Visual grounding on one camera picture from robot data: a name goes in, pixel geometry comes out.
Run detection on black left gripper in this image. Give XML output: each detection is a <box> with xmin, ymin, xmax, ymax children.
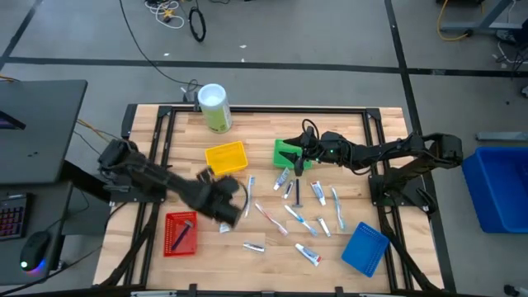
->
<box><xmin>191</xmin><ymin>167</ymin><xmax>245</xmax><ymax>227</ymax></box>

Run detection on coiled black cable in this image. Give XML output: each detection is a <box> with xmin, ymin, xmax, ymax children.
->
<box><xmin>188</xmin><ymin>7</ymin><xmax>207</xmax><ymax>43</ymax></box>

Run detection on dark blue razor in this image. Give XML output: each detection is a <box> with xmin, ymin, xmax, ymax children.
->
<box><xmin>292</xmin><ymin>177</ymin><xmax>304</xmax><ymax>209</ymax></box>

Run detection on backlit black keyboard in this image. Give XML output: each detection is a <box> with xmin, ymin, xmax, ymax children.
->
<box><xmin>0</xmin><ymin>193</ymin><xmax>28</xmax><ymax>242</ymax></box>

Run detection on red plastic basket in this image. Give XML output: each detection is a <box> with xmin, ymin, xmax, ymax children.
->
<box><xmin>163</xmin><ymin>211</ymin><xmax>199</xmax><ymax>257</ymax></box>

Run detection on green plastic basket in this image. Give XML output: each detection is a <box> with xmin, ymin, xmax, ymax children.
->
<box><xmin>272</xmin><ymin>139</ymin><xmax>314</xmax><ymax>171</ymax></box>

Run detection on black side desk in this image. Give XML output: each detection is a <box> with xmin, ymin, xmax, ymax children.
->
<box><xmin>0</xmin><ymin>79</ymin><xmax>89</xmax><ymax>185</ymax></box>

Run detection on blue plastic basket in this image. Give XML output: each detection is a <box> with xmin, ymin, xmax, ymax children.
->
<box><xmin>341</xmin><ymin>221</ymin><xmax>391</xmax><ymax>278</ymax></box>

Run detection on green white wipes canister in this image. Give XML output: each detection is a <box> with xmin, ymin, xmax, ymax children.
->
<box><xmin>197</xmin><ymin>83</ymin><xmax>233</xmax><ymax>134</ymax></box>

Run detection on white red blue toothpaste tube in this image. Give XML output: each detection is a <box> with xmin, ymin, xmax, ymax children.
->
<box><xmin>294</xmin><ymin>243</ymin><xmax>323</xmax><ymax>267</ymax></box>

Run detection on long black floor cable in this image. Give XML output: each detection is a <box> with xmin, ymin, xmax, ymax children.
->
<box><xmin>118</xmin><ymin>0</ymin><xmax>197</xmax><ymax>87</ymax></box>

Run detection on grey metal stand leg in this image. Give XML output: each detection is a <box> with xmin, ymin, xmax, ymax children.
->
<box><xmin>439</xmin><ymin>0</ymin><xmax>528</xmax><ymax>36</ymax></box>

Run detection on yellow plastic basket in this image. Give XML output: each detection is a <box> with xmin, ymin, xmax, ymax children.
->
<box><xmin>204</xmin><ymin>140</ymin><xmax>249</xmax><ymax>177</ymax></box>

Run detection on purple handle razor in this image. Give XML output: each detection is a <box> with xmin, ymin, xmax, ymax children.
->
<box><xmin>171</xmin><ymin>219</ymin><xmax>195</xmax><ymax>252</ymax></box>

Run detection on white cable bundle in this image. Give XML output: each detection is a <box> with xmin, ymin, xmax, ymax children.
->
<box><xmin>144</xmin><ymin>0</ymin><xmax>186</xmax><ymax>30</ymax></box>

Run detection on dark grey keyboard desk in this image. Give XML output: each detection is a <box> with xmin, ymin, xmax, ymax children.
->
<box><xmin>0</xmin><ymin>181</ymin><xmax>112</xmax><ymax>285</ymax></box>

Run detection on grey metal bar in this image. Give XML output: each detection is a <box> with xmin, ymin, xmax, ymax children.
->
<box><xmin>476</xmin><ymin>131</ymin><xmax>528</xmax><ymax>143</ymax></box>

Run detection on blue white toothbrush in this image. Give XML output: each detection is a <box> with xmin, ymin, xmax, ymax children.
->
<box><xmin>331</xmin><ymin>186</ymin><xmax>347</xmax><ymax>231</ymax></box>
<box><xmin>283</xmin><ymin>204</ymin><xmax>319</xmax><ymax>238</ymax></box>
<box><xmin>243</xmin><ymin>174</ymin><xmax>256</xmax><ymax>219</ymax></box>

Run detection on red white toothbrush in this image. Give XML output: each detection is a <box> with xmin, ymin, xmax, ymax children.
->
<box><xmin>253</xmin><ymin>200</ymin><xmax>290</xmax><ymax>238</ymax></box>

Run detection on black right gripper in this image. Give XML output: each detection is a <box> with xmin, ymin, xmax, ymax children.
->
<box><xmin>279</xmin><ymin>127</ymin><xmax>337</xmax><ymax>177</ymax></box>

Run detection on large blue plastic bin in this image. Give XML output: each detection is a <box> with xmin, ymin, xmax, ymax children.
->
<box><xmin>461</xmin><ymin>146</ymin><xmax>528</xmax><ymax>234</ymax></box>

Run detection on black aluminium table frame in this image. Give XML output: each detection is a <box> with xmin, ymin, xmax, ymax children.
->
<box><xmin>97</xmin><ymin>102</ymin><xmax>458</xmax><ymax>297</ymax></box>

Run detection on yellow floor cable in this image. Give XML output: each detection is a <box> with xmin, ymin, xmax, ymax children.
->
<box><xmin>436</xmin><ymin>0</ymin><xmax>471</xmax><ymax>42</ymax></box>

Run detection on orange wire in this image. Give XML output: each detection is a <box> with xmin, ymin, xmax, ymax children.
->
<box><xmin>76</xmin><ymin>119</ymin><xmax>120</xmax><ymax>141</ymax></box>

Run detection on black computer mouse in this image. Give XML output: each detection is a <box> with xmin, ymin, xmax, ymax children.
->
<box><xmin>19</xmin><ymin>230</ymin><xmax>52</xmax><ymax>273</ymax></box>

